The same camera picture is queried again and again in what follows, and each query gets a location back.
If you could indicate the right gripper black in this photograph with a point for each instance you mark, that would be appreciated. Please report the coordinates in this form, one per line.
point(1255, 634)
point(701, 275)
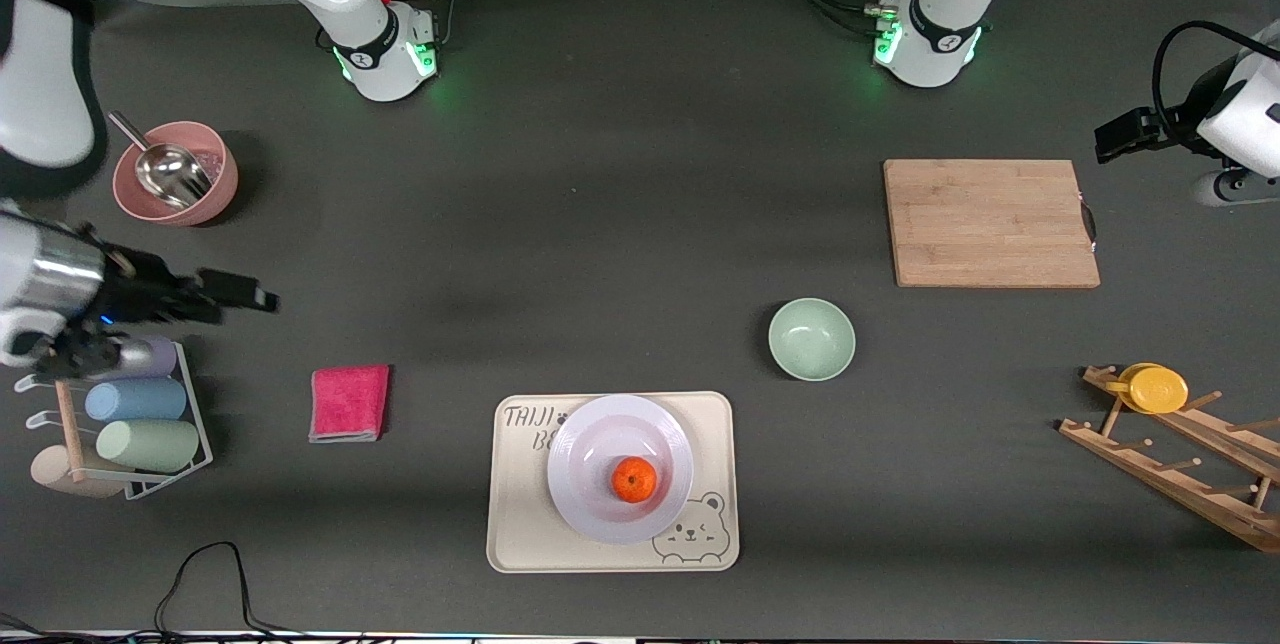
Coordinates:
point(137, 292)

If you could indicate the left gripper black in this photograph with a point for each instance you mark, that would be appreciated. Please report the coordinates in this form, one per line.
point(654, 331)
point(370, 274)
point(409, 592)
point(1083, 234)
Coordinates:
point(1172, 124)

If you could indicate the white round plate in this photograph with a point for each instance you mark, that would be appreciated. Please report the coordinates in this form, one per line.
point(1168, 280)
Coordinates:
point(600, 444)

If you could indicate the orange mandarin fruit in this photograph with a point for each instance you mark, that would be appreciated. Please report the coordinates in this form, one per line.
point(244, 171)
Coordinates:
point(635, 480)

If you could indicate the purple cup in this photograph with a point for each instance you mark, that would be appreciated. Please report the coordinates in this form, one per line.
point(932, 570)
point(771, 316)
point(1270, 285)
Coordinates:
point(155, 356)

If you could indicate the pink bowl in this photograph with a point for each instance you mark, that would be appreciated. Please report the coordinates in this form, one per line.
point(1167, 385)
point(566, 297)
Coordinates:
point(215, 189)

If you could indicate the metal scoop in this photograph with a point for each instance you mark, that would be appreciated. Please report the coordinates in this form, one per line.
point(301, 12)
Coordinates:
point(175, 174)

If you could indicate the blue cup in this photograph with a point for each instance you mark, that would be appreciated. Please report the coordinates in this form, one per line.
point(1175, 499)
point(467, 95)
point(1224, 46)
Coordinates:
point(135, 401)

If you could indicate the pink folded cloth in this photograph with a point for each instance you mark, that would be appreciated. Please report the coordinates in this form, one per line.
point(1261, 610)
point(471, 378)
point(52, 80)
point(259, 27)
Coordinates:
point(348, 404)

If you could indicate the green cup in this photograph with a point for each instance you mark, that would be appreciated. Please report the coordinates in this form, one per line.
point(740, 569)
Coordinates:
point(148, 445)

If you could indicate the wooden cutting board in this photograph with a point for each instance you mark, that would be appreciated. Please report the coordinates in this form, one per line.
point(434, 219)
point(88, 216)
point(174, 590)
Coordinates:
point(980, 224)

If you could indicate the beige cup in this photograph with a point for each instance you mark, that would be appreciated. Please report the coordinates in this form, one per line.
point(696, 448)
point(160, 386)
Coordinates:
point(50, 472)

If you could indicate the yellow cup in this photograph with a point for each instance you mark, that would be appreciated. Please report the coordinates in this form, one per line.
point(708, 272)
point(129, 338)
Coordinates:
point(1157, 390)

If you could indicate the wooden peg drying rack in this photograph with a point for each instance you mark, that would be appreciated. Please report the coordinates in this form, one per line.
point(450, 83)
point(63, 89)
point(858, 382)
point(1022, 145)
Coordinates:
point(1180, 469)

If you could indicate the cream bear print tray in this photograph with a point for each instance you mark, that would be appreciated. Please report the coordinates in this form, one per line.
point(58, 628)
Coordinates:
point(520, 514)

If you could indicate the pale green bowl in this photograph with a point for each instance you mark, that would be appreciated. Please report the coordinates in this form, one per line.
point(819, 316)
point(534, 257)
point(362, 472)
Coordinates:
point(812, 339)

